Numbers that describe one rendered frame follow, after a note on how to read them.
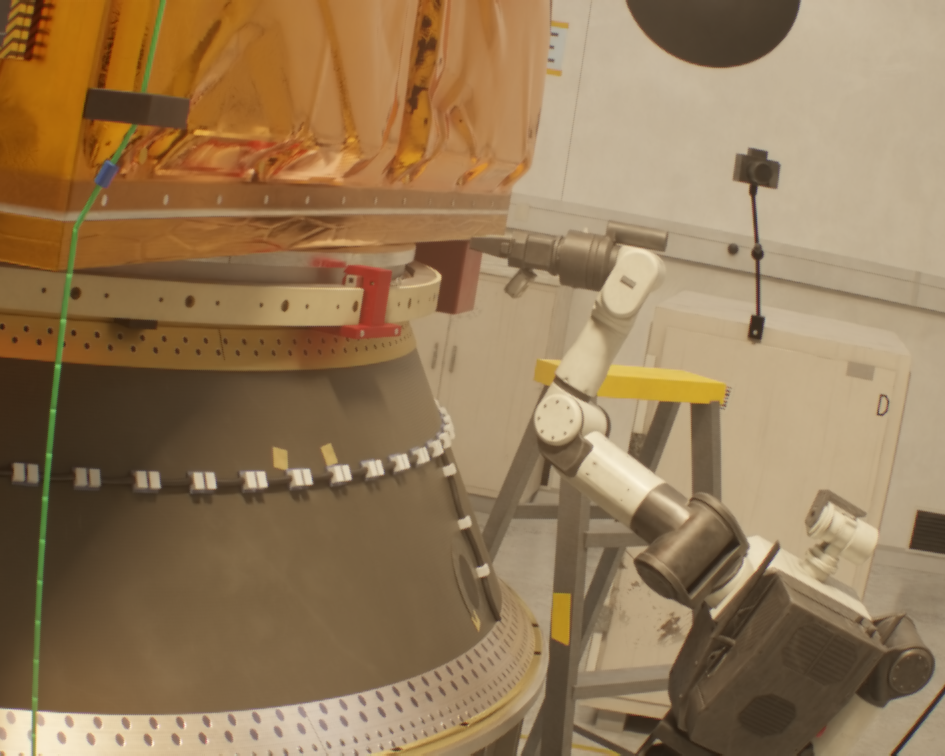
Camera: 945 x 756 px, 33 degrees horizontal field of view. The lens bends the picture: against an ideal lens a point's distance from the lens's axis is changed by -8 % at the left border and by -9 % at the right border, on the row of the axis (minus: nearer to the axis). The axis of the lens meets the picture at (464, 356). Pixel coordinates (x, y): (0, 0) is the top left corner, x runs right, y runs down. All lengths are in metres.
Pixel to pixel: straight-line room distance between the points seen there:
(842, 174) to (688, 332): 4.09
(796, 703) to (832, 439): 3.17
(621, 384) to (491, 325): 5.79
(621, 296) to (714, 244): 6.95
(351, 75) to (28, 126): 0.65
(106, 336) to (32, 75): 0.53
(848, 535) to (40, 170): 1.52
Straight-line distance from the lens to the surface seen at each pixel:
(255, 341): 2.12
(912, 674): 2.67
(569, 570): 3.37
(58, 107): 1.52
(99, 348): 1.97
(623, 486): 2.57
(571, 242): 2.63
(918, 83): 9.65
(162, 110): 1.51
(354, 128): 2.13
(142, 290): 1.95
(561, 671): 3.37
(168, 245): 1.76
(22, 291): 1.90
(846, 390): 5.62
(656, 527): 2.54
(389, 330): 2.26
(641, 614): 5.78
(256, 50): 1.77
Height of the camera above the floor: 1.91
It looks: 7 degrees down
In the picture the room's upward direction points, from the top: 9 degrees clockwise
